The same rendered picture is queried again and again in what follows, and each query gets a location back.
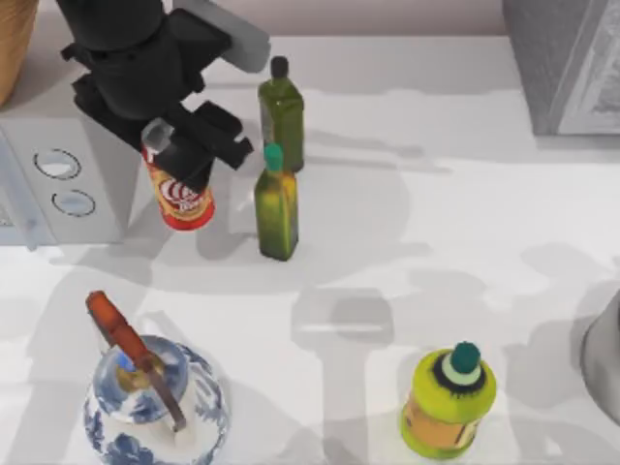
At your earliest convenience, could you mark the red and white can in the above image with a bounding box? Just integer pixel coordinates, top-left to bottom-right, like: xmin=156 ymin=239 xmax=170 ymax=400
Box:
xmin=140 ymin=119 xmax=216 ymax=233

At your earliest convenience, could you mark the pale microwave oven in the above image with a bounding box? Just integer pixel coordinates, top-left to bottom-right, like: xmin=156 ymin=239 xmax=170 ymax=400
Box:
xmin=0 ymin=113 xmax=146 ymax=251

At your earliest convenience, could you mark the large microwave knob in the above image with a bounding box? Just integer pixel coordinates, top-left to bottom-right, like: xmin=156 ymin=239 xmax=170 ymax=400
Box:
xmin=33 ymin=148 xmax=81 ymax=180

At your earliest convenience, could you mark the green bottle with black cap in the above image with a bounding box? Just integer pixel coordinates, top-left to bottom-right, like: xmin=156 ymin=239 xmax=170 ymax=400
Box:
xmin=257 ymin=55 xmax=306 ymax=174

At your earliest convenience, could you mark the small microwave knob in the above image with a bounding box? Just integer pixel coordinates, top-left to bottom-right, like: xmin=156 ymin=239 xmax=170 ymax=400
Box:
xmin=50 ymin=189 xmax=97 ymax=217

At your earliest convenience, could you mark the woven brown basket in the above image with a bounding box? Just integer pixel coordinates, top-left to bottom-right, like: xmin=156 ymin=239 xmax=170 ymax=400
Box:
xmin=0 ymin=0 xmax=40 ymax=109

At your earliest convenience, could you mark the blue and white vase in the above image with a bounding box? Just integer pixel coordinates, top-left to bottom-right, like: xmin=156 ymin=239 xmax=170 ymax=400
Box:
xmin=82 ymin=334 xmax=232 ymax=465

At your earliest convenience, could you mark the lime green bottle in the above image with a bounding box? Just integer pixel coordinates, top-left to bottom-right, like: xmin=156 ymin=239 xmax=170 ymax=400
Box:
xmin=400 ymin=340 xmax=498 ymax=459

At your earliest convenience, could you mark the grey cabinet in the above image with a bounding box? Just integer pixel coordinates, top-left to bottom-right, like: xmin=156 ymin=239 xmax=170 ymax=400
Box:
xmin=501 ymin=0 xmax=620 ymax=138

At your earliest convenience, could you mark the grey metal pot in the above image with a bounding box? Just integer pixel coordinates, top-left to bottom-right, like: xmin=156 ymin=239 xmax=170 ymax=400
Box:
xmin=580 ymin=289 xmax=620 ymax=423

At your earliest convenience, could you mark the brown handled knife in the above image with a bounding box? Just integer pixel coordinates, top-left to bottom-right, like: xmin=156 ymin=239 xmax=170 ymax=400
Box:
xmin=85 ymin=290 xmax=188 ymax=433

